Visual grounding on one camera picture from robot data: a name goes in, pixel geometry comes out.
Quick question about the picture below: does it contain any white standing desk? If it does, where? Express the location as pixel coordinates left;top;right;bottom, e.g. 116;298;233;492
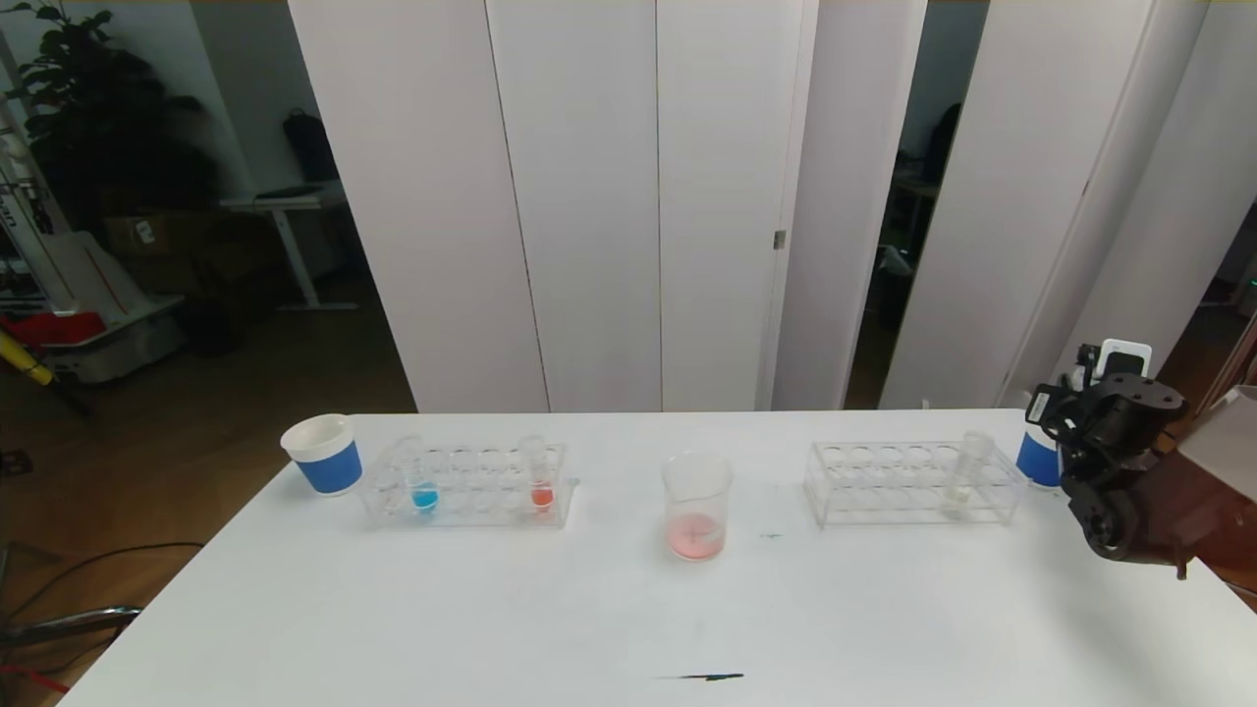
221;187;359;315

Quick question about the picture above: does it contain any brown cardboard box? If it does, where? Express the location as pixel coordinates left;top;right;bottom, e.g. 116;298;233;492
106;214;232;291

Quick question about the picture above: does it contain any clear plastic beaker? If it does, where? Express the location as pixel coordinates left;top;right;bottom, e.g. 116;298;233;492
661;452;735;563

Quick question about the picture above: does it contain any dark green potted plant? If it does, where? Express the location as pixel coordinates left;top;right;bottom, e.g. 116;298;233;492
5;0;222;237

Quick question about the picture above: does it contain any clear plastic test tube rack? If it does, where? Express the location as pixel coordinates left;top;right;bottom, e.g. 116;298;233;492
803;440;1027;527
361;442;580;531

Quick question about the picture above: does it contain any black backpack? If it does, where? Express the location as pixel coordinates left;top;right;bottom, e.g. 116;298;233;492
285;111;340;188

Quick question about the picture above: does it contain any red plastic item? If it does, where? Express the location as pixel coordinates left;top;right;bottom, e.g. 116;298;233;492
0;312;107;350

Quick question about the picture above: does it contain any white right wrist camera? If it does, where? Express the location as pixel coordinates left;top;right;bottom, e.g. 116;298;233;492
1097;339;1153;380

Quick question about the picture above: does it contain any blue pigment test tube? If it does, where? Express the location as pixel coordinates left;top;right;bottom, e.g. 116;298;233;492
396;437;442;522

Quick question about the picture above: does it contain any white mobile machine base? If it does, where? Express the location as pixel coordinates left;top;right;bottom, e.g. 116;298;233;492
0;93;188;386

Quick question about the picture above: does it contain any black office chair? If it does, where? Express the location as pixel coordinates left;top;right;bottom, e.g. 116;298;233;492
928;103;963;188

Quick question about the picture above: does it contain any grey metal stand leg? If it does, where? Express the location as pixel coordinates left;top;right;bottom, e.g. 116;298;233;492
0;607;143;649

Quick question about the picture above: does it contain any white folding partition screen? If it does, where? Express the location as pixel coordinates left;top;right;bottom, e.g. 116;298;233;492
879;0;1257;411
288;0;926;415

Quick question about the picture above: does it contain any white pigment test tube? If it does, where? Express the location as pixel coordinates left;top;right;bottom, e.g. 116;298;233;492
943;432;993;519

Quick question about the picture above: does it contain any white blue paper cup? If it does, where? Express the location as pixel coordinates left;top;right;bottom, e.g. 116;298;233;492
280;413;363;497
1016;432;1062;490

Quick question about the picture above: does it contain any red pigment test tube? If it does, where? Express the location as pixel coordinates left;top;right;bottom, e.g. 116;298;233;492
520;437;557;514

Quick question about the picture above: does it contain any yellow black tool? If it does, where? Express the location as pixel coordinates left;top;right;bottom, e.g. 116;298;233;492
0;329;94;418

